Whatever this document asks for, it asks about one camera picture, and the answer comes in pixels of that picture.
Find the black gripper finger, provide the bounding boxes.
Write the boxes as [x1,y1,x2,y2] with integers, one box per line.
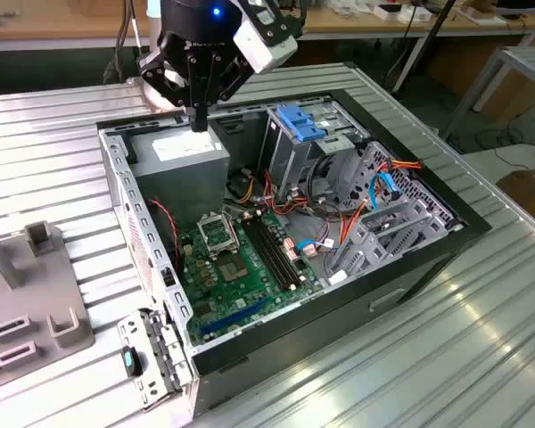
[200,50,256,133]
[136,47,202,133]

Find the orange power wire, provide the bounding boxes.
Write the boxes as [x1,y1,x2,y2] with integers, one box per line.
[338,158,424,246]

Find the blue data wire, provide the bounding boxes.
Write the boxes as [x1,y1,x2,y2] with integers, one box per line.
[366,171,406,211]

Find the metal disk bay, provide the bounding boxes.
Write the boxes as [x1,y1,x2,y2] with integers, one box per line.
[325,195,451,286]

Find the blue drive bay latch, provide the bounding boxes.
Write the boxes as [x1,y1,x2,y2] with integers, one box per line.
[276,104,326,143]

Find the metal optical drive cage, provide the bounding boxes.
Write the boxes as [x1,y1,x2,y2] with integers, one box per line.
[257,100,371,197]

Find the grey power supply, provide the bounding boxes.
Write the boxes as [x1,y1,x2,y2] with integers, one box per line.
[127,123,231,233]

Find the wooden desk white legs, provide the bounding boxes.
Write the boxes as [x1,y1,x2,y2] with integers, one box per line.
[296,0,535,95]

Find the metal socket cover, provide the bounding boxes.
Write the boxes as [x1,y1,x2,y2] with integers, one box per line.
[196,211,242,259]

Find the white black small box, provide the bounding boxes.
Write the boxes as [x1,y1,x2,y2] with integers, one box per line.
[374,3,405,21]

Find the black RAM slot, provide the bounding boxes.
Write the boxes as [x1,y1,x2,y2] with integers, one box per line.
[253,211,305,289]
[243,212,295,292]

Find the white flat box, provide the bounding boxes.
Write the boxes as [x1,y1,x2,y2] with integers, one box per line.
[399,7,433,23]

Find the CPU socket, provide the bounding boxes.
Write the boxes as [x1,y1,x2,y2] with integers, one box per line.
[216,252,253,286]

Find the green motherboard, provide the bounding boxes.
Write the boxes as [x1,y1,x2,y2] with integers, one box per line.
[177,209,326,347]

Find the black slanted pole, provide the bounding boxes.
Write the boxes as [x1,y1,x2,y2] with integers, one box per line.
[391,0,458,95]

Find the blue expansion slot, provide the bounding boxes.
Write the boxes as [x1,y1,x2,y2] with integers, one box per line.
[199,297,269,336]

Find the grey parts rack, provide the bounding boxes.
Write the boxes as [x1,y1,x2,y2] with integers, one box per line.
[0,203,95,380]

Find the white low board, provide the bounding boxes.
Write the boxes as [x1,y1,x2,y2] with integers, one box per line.
[461,142,535,188]

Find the black PC case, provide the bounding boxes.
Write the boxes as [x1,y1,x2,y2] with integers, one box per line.
[95,87,493,418]

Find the brown cardboard box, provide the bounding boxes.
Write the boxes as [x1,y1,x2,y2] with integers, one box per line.
[494,167,535,224]

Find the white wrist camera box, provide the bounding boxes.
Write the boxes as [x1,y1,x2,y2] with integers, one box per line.
[232,0,299,76]

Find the thin robot cable bundle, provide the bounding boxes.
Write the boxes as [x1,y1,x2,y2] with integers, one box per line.
[102,0,146,86]

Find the black looped cable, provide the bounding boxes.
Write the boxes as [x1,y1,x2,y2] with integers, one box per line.
[305,153,366,222]

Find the red yellow wire bundle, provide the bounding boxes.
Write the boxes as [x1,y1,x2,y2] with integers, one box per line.
[225,167,311,218]

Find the red black fan wire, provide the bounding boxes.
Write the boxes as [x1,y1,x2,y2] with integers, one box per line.
[146,199,182,268]

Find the thin light blue wire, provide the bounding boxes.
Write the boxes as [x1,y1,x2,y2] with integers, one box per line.
[293,238,340,253]

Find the metal slot retention bracket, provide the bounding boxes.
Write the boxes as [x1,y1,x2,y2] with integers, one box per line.
[117,307,195,409]

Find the black blue bracket latch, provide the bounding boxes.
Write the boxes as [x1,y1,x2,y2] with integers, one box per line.
[119,345,144,378]

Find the white frame slat table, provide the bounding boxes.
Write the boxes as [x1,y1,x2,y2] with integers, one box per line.
[440,44,535,144]

